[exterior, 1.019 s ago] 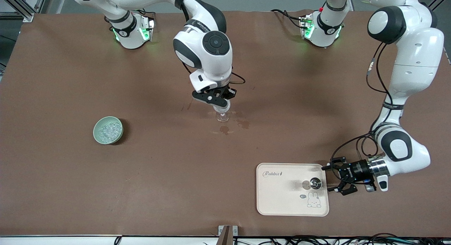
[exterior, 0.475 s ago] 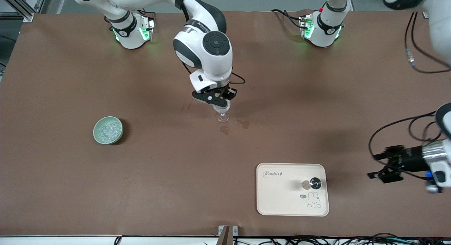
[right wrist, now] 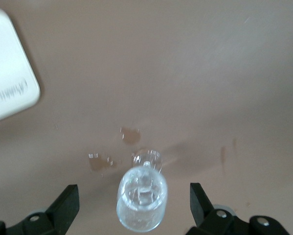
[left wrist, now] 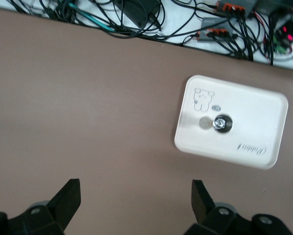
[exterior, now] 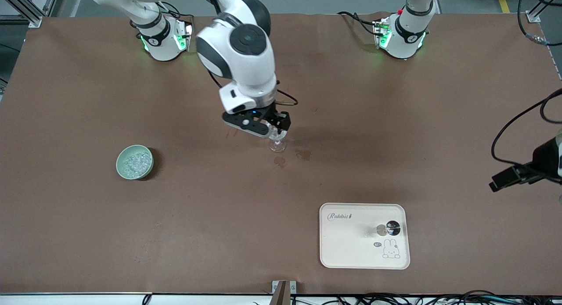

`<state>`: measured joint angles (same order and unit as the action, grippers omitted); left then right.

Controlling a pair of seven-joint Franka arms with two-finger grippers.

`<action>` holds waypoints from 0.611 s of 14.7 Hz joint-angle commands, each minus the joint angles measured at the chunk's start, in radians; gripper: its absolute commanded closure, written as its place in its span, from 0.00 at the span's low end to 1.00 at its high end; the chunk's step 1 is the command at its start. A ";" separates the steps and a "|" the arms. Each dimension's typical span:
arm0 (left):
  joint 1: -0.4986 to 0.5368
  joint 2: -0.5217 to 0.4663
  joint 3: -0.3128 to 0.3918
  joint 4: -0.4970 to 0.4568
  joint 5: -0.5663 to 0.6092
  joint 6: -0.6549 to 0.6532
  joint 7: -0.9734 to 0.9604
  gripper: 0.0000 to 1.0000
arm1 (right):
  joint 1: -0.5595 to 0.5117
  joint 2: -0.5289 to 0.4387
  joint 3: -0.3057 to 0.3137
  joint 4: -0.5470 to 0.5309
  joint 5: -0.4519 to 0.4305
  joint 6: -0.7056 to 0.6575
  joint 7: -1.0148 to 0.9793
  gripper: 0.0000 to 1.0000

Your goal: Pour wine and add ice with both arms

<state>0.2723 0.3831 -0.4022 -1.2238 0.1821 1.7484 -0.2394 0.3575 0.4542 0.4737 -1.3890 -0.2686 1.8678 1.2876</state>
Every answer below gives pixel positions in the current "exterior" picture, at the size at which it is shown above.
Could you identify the cream tray with rabbit print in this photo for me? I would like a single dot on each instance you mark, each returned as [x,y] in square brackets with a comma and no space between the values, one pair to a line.
[351,248]

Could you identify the brown table cover mat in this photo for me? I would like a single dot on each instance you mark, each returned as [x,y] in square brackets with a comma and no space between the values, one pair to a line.
[219,217]

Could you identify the green ceramic bowl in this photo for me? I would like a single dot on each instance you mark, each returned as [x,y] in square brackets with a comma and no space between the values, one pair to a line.
[150,164]

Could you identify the silver metal jigger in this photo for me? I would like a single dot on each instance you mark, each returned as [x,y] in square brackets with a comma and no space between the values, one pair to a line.
[393,228]

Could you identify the aluminium frame profile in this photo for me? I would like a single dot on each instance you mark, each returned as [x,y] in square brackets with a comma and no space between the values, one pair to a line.
[26,8]
[533,14]

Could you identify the metal bracket with brown post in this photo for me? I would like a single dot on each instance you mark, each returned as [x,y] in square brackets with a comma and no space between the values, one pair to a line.
[281,294]

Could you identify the base connector box green light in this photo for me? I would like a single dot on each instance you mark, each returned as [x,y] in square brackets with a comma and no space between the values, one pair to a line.
[184,37]
[381,33]

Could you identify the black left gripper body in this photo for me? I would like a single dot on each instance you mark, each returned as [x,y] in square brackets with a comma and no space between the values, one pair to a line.
[545,159]

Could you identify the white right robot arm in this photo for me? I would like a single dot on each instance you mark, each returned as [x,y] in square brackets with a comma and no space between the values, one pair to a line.
[246,68]

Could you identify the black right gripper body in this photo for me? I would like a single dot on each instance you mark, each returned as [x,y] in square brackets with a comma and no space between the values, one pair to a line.
[275,117]

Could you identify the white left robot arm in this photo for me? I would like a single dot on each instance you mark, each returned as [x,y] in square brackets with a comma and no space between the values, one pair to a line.
[408,33]

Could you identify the pile of clear ice cubes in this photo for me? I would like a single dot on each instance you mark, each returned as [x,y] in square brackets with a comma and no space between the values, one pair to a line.
[136,163]

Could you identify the clear wine glass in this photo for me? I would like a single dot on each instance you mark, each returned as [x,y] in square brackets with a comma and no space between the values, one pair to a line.
[277,146]

